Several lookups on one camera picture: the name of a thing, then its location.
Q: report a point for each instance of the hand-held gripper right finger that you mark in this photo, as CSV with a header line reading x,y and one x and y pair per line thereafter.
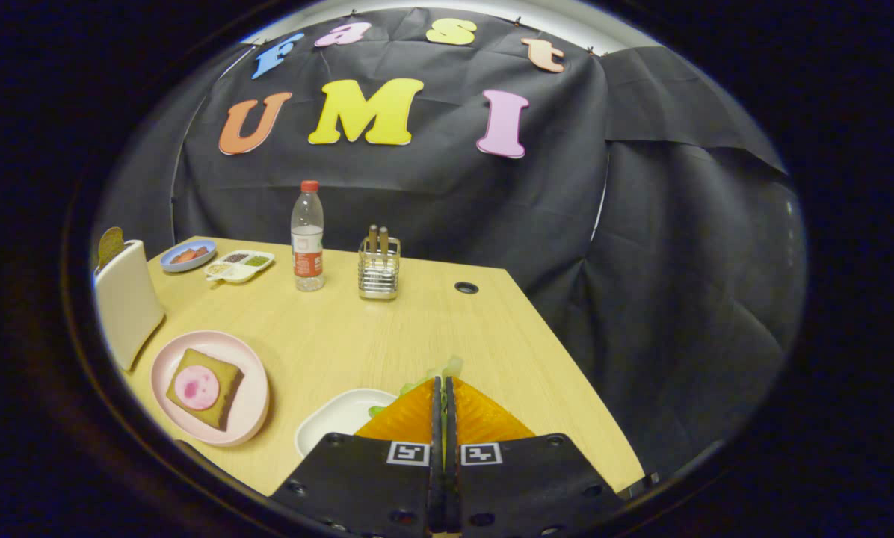
x,y
522,486

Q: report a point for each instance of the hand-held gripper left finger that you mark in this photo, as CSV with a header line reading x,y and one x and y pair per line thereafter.
x,y
372,486

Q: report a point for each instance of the green lettuce leaf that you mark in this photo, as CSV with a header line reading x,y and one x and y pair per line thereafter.
x,y
451,368

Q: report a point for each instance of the brown toast bread slice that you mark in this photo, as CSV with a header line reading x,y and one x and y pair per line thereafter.
x,y
110,246

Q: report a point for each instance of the white square plate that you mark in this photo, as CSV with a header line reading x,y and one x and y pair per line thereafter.
x,y
335,422

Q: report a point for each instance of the pink plate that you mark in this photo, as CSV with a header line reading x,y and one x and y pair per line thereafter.
x,y
253,403

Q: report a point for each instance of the square bread slice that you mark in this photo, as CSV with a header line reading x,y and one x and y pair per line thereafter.
x,y
226,373

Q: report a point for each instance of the pink ham slice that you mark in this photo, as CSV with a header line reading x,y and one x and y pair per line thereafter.
x,y
196,387

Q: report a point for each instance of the clear plastic water bottle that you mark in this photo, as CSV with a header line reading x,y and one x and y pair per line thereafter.
x,y
308,246

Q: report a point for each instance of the white divided condiment tray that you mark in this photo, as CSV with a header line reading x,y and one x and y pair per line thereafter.
x,y
239,267

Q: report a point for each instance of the red-brown food pieces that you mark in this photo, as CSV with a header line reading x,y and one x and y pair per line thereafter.
x,y
189,255

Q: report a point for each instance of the blue plate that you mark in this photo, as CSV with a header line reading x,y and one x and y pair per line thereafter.
x,y
170,261

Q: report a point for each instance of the white toaster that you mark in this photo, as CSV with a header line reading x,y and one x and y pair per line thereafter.
x,y
127,306

